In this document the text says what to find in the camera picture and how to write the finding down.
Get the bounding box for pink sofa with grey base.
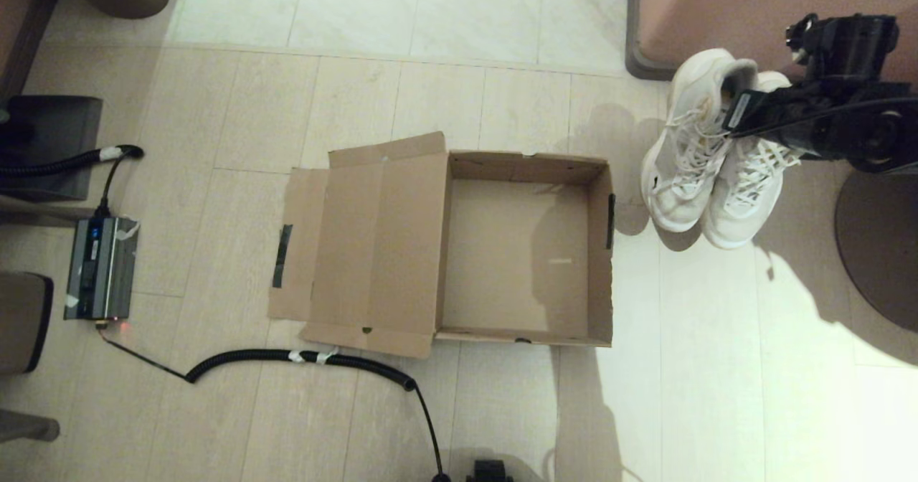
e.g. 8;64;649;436
623;0;918;88

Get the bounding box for brown cardboard shoe box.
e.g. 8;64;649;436
268;131;616;359

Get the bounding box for white lace-up sneaker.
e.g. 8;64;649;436
640;48;759;234

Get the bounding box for grey power supply box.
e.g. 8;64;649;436
63;217;141;323

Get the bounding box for small black robot mount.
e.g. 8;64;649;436
465;460;514;482

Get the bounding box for black corrugated hose with tape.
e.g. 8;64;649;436
0;145;146;219

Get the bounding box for dark brown padded seat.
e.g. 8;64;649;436
0;273;55;377

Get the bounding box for white sneaker with yellow tag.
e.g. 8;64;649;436
701;71;805;250

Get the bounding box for grey furniture foot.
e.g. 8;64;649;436
0;410;60;445

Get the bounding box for black coiled floor cable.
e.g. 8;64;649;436
95;322;453;482

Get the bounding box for dark brown round base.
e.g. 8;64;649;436
833;170;918;334

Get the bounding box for dark grey square stand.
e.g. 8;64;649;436
0;96;105;203

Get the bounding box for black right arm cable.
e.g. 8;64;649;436
728;95;918;141

